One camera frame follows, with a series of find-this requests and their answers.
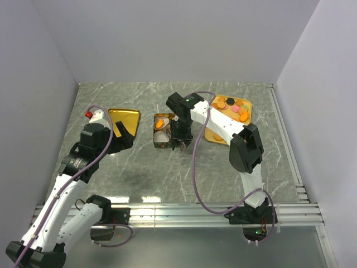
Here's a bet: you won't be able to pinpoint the metal serving tongs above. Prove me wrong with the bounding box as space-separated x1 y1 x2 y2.
179 141 187 151

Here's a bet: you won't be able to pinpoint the round orange biscuit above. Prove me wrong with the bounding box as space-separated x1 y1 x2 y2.
214 133 223 141

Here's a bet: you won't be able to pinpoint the aluminium mounting rail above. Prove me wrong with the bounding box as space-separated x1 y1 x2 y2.
112 203 324 228

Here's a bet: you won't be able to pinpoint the yellow cookie tray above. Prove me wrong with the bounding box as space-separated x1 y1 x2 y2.
204 94 252 145

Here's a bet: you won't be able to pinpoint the white paper cup top-left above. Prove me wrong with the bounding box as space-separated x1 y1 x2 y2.
154 117 170 131

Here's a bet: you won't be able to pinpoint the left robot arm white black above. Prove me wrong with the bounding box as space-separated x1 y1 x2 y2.
6 121 134 267

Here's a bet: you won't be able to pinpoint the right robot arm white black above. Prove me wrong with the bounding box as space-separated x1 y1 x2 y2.
166 92 272 223

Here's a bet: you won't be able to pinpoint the black sandwich cookie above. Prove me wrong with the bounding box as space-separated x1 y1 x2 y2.
226 98 235 106

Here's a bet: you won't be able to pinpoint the orange shaped cookie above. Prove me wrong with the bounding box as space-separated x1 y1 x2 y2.
155 119 165 130

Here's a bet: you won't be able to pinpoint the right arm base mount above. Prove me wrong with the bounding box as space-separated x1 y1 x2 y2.
224 205 278 224

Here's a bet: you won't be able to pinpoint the gold tin lid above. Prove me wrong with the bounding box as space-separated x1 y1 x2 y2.
108 108 140 138

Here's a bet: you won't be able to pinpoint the white paper cup centre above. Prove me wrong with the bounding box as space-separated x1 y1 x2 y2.
164 125 172 138

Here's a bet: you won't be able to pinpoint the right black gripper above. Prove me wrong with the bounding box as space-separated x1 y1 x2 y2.
170 118 193 150

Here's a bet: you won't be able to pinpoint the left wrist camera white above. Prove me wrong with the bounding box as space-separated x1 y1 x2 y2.
84 109 109 128

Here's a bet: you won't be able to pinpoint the pink round cookie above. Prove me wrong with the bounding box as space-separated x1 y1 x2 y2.
231 105 240 113

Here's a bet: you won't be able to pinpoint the green cookie tin box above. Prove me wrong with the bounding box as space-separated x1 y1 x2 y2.
153 113 177 149

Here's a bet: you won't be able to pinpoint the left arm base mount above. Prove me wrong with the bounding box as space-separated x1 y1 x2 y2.
85 195 131 241

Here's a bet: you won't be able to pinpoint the white paper cup bottom-left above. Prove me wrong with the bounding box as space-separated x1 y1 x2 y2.
153 131 170 143

